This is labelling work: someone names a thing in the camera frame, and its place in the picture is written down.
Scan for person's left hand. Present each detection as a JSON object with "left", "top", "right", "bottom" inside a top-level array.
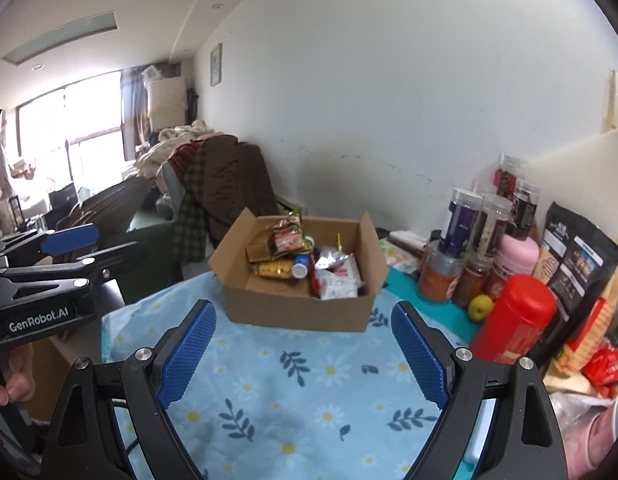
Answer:
[{"left": 0, "top": 365, "right": 38, "bottom": 406}]

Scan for blue floral tablecloth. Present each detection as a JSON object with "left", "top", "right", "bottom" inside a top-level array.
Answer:
[{"left": 101, "top": 270, "right": 496, "bottom": 480}]

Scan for brown quilted jacket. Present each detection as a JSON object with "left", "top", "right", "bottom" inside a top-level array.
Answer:
[{"left": 201, "top": 135, "right": 281, "bottom": 249}]

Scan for brown cardboard box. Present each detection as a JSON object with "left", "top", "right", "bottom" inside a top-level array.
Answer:
[{"left": 209, "top": 207, "right": 390, "bottom": 333}]

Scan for black printed pouch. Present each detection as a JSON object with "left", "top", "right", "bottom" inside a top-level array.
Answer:
[{"left": 532, "top": 201, "right": 618, "bottom": 361}]

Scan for pastel printed packet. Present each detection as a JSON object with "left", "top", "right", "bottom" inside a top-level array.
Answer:
[{"left": 379, "top": 239, "right": 423, "bottom": 274}]

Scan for clear packet yellow lattice snack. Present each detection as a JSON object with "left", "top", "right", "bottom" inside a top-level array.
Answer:
[{"left": 256, "top": 257, "right": 295, "bottom": 281}]

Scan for teal table cover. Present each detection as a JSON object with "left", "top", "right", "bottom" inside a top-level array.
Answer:
[{"left": 379, "top": 265, "right": 485, "bottom": 342}]

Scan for clear jar dark contents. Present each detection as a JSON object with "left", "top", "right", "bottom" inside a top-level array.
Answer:
[{"left": 476, "top": 192, "right": 513, "bottom": 261}]

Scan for red canister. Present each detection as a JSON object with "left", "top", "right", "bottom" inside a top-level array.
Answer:
[{"left": 470, "top": 274, "right": 557, "bottom": 365}]

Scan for grey chair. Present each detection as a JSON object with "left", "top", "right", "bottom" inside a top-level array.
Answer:
[{"left": 159, "top": 160, "right": 190, "bottom": 221}]

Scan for ceiling light panel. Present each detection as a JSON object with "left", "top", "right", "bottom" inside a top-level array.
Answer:
[{"left": 1, "top": 10, "right": 118, "bottom": 66}]

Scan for clear jar dark label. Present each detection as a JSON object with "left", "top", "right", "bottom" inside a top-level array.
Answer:
[{"left": 512, "top": 180, "right": 541, "bottom": 241}]

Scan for beige quilted cushion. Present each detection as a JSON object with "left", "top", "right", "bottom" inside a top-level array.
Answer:
[{"left": 148, "top": 77, "right": 187, "bottom": 131}]

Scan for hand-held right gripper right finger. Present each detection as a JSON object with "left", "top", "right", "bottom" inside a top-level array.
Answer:
[{"left": 390, "top": 300, "right": 570, "bottom": 480}]

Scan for clear jar red contents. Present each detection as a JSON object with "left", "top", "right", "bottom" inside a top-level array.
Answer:
[{"left": 494, "top": 152, "right": 525, "bottom": 201}]

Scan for dark curtain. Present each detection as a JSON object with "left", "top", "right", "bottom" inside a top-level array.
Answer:
[{"left": 121, "top": 66, "right": 150, "bottom": 161}]

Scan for brown cardboard stack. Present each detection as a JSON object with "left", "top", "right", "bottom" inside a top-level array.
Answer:
[{"left": 54, "top": 175, "right": 156, "bottom": 233}]

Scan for green plaid cloth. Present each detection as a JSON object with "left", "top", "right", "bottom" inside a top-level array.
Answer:
[{"left": 174, "top": 147, "right": 211, "bottom": 261}]

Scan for clear jar purple label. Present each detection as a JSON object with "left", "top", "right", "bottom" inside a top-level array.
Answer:
[{"left": 439, "top": 187, "right": 482, "bottom": 259}]

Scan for pink cup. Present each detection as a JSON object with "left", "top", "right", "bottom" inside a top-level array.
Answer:
[{"left": 586, "top": 390, "right": 618, "bottom": 472}]

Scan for pink bottle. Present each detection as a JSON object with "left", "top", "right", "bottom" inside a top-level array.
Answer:
[{"left": 492, "top": 234, "right": 540, "bottom": 291}]

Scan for silver foil packet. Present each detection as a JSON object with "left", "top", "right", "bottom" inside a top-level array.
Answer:
[{"left": 314, "top": 245, "right": 358, "bottom": 271}]

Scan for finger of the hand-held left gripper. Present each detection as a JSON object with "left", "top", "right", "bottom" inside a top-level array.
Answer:
[
  {"left": 0, "top": 241, "right": 140, "bottom": 307},
  {"left": 0, "top": 224, "right": 100, "bottom": 268}
]

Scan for beige clothes pile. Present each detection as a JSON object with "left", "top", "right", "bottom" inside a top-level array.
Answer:
[{"left": 134, "top": 120, "right": 225, "bottom": 179}]

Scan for clear jar orange powder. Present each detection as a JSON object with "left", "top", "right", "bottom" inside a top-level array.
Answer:
[{"left": 418, "top": 240, "right": 463, "bottom": 304}]

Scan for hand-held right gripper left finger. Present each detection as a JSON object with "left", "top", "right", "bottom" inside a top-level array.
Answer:
[{"left": 39, "top": 299, "right": 219, "bottom": 480}]

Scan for gold paper box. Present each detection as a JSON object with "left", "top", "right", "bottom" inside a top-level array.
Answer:
[{"left": 246, "top": 237, "right": 275, "bottom": 264}]

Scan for orange yellow snack bag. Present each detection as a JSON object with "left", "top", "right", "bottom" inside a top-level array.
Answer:
[{"left": 559, "top": 260, "right": 618, "bottom": 377}]

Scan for white red snack packet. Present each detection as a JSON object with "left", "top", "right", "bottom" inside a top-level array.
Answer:
[{"left": 315, "top": 265, "right": 364, "bottom": 301}]

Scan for red striped cloth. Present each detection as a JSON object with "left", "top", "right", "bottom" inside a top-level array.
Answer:
[{"left": 169, "top": 141, "right": 205, "bottom": 171}]

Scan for window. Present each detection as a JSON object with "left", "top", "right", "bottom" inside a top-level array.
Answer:
[{"left": 16, "top": 71, "right": 126, "bottom": 181}]

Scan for red gold-printed snack packet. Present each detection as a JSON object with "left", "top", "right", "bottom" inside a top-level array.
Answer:
[{"left": 266, "top": 212, "right": 310, "bottom": 256}]

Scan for white framed panel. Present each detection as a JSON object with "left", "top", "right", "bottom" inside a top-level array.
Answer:
[{"left": 278, "top": 195, "right": 305, "bottom": 217}]

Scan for clear plastic bag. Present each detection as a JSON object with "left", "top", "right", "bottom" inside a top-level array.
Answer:
[{"left": 549, "top": 390, "right": 606, "bottom": 480}]

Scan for yellow fruit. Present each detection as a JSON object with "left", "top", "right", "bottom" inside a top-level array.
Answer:
[{"left": 468, "top": 294, "right": 495, "bottom": 322}]

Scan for small red packet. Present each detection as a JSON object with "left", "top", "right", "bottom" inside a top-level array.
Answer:
[{"left": 582, "top": 345, "right": 618, "bottom": 387}]

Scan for white paper box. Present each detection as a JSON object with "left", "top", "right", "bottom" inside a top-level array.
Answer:
[{"left": 390, "top": 237, "right": 430, "bottom": 252}]

